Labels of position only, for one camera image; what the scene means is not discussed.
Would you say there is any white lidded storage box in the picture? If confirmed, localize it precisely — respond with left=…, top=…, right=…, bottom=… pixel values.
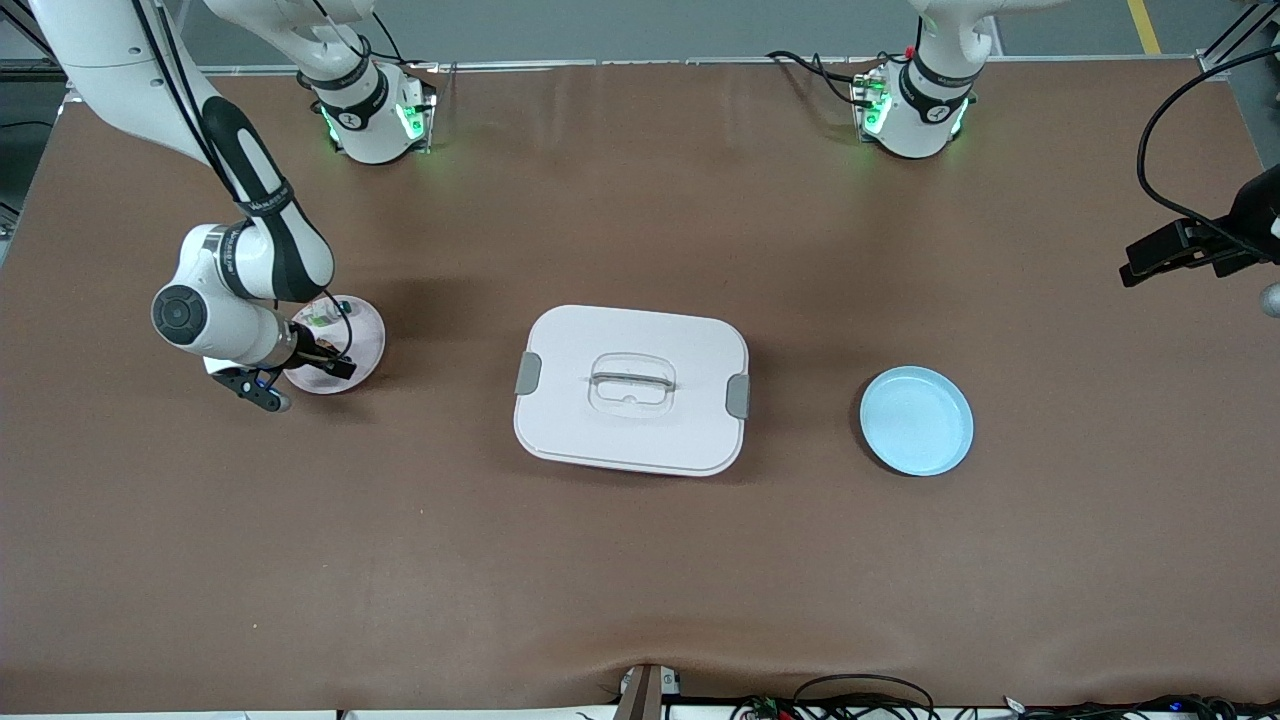
left=513, top=304, right=751, bottom=478

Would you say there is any pale pink round plate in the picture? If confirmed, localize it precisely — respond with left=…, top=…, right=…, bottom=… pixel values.
left=283, top=295, right=387, bottom=396

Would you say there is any light blue round plate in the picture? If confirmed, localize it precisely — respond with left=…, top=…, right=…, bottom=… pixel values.
left=859, top=365, right=975, bottom=478

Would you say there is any aluminium cell frame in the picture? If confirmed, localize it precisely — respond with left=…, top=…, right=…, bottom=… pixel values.
left=1195, top=0, right=1280, bottom=113
left=0, top=0, right=79, bottom=91

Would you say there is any black arm base cable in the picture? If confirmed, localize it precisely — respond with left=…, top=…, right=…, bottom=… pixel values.
left=345, top=10, right=413, bottom=71
left=766, top=48, right=876, bottom=109

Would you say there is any metal table edge rail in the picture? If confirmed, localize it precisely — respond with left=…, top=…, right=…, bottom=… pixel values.
left=190, top=55, right=1201, bottom=77

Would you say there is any black cable bundle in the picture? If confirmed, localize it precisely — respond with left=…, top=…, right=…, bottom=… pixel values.
left=1000, top=693, right=1280, bottom=720

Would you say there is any brown camera mount post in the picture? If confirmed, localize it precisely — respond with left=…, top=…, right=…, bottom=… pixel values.
left=615, top=662, right=683, bottom=720

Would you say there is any black cable loop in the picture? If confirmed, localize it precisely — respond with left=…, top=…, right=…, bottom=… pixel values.
left=792, top=673, right=937, bottom=720

